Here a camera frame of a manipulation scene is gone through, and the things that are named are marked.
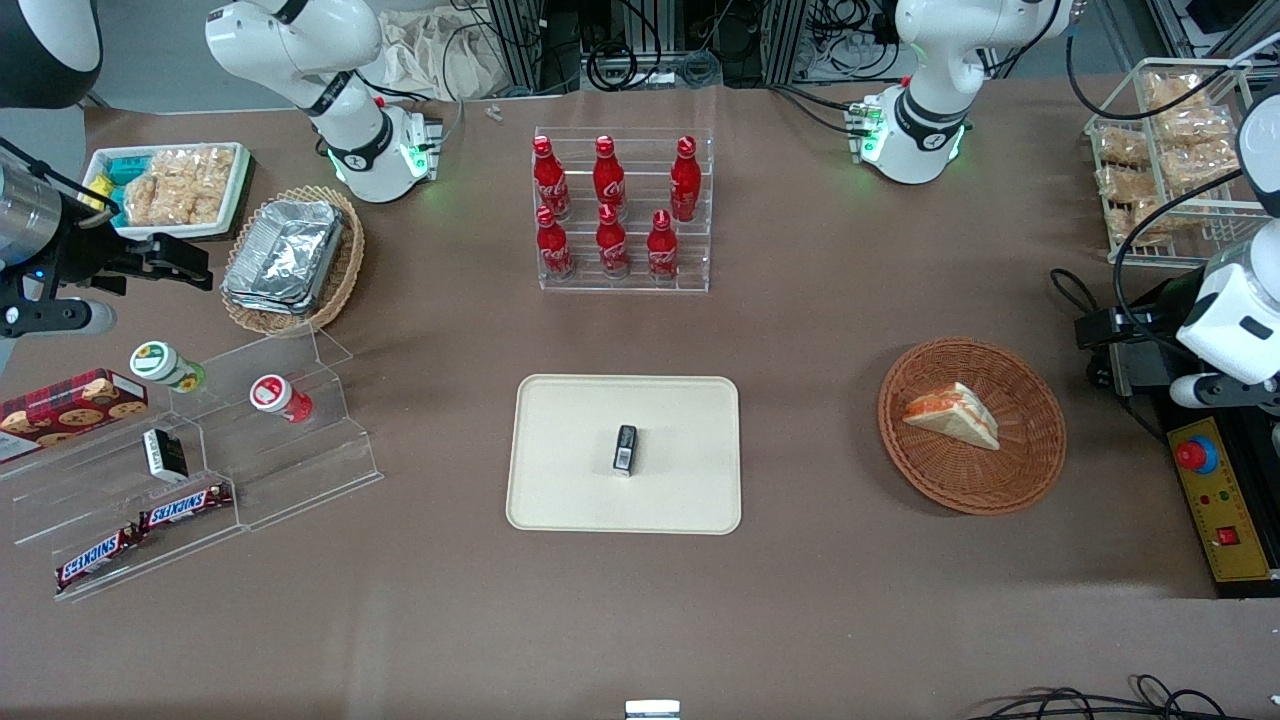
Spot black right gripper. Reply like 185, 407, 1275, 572
40, 215, 215, 301

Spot triangular white bread sandwich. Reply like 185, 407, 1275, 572
902, 381, 1002, 452

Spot white rectangular plastic tray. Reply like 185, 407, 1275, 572
80, 142, 253, 242

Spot oval tan wicker basket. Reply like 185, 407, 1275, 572
220, 184, 367, 338

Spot beige plastic tray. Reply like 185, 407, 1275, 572
505, 374, 743, 536

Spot round brown wicker basket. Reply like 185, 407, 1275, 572
877, 337, 1068, 517

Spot large clear rice cracker bag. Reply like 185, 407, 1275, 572
122, 145, 237, 229

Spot green lidded cup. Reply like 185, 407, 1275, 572
130, 340, 208, 394

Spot stacked aluminium foil trays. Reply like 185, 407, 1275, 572
222, 198, 347, 317

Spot red lidded cup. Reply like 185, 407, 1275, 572
249, 373, 315, 425

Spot red tartan cookie box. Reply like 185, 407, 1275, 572
0, 368, 150, 464

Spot small black white box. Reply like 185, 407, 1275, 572
142, 428, 190, 484

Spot clear acrylic stepped shelf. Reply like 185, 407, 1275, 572
0, 325, 385, 604

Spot brown Snickers bar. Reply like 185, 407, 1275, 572
55, 525, 147, 592
138, 483, 235, 532

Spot beige cloth bag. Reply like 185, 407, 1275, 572
375, 8, 511, 102

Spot red cola bottle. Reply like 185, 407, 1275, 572
593, 135, 628, 213
596, 203, 632, 279
535, 205, 576, 282
670, 135, 703, 223
532, 135, 572, 221
646, 208, 681, 282

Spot clear acrylic bottle rack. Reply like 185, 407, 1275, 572
532, 125, 715, 294

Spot black block with metal plate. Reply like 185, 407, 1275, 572
1075, 280, 1183, 401

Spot small clear rice cracker bag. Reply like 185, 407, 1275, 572
1145, 72, 1231, 117
1163, 140, 1243, 193
1155, 105, 1237, 152
1094, 128, 1152, 168

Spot bagged bread in container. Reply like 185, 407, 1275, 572
1108, 198, 1173, 247

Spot yellow emergency stop box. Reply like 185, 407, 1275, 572
1110, 270, 1280, 601

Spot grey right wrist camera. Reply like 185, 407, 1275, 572
0, 299, 118, 338

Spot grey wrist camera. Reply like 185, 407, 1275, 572
1169, 372, 1280, 412
0, 299, 118, 338

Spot aluminium frame post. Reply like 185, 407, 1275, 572
485, 0, 548, 97
763, 0, 813, 87

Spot black coiled cable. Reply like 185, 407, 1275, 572
584, 40, 642, 94

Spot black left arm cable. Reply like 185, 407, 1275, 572
1065, 30, 1280, 313

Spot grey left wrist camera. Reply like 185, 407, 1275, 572
1169, 372, 1280, 412

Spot white wire basket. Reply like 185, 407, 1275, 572
1085, 58, 1280, 267

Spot black floor cables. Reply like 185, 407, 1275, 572
965, 675, 1280, 720

